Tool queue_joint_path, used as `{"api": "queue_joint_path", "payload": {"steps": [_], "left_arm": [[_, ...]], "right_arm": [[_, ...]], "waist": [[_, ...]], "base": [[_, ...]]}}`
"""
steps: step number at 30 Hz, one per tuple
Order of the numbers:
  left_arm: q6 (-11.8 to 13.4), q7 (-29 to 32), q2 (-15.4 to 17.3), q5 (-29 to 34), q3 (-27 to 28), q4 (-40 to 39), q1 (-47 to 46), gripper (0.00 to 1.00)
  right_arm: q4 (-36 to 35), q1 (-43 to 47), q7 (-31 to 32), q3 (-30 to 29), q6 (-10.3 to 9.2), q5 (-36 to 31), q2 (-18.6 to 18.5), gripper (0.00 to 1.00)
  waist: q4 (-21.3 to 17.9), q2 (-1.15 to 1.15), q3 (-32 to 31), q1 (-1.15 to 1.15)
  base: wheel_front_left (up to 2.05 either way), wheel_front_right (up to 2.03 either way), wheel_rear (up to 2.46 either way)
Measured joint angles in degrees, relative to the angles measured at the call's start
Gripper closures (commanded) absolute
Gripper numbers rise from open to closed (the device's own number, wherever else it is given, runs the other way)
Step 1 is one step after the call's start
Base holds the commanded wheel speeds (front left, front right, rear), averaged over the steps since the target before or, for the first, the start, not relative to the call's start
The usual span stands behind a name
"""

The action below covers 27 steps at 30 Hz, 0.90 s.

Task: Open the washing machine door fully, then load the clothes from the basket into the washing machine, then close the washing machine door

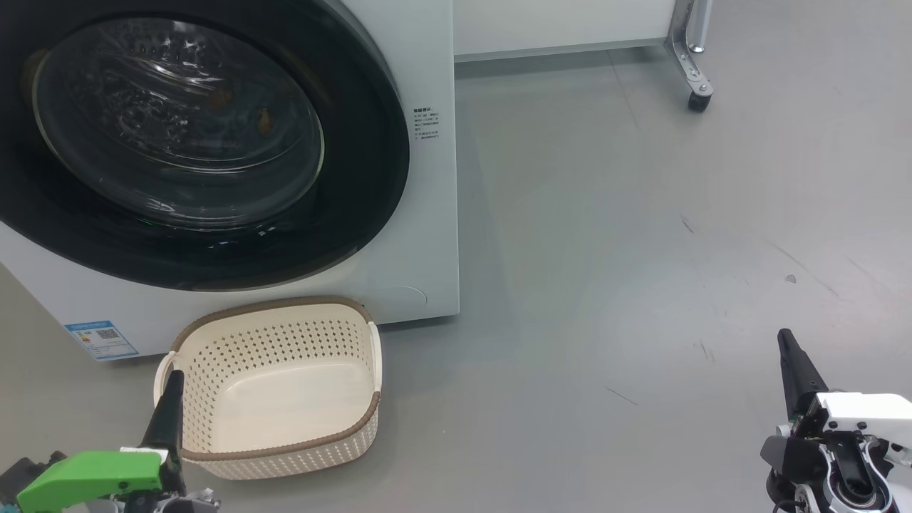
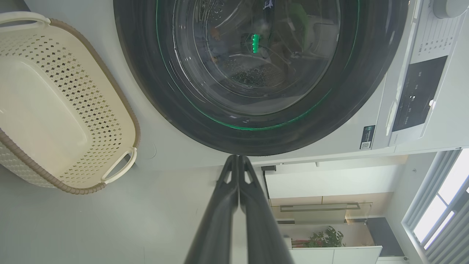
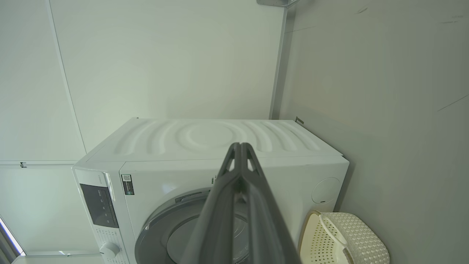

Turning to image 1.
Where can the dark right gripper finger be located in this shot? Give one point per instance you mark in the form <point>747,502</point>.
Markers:
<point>799,377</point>

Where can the cream perforated laundry basket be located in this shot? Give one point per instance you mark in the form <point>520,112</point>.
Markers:
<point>285,399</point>

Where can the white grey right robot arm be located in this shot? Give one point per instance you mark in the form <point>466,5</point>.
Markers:
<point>855,491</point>

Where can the dark round washing machine door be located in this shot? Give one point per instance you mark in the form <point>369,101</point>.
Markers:
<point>356,178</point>

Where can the white panel on caster leg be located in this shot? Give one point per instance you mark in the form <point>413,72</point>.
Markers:
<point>570,25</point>

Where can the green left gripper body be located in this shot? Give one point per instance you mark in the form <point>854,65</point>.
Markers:
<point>92,474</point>

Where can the white washing machine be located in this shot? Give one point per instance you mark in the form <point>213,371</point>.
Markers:
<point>420,249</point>

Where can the blue energy label sticker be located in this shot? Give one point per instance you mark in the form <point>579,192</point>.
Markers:
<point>100,340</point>

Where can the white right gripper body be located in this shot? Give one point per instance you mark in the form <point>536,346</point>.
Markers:
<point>869,413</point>

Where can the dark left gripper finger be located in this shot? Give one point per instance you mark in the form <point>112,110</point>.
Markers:
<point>169,420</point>

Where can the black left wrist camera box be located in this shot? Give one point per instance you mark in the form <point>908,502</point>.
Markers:
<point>21,474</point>

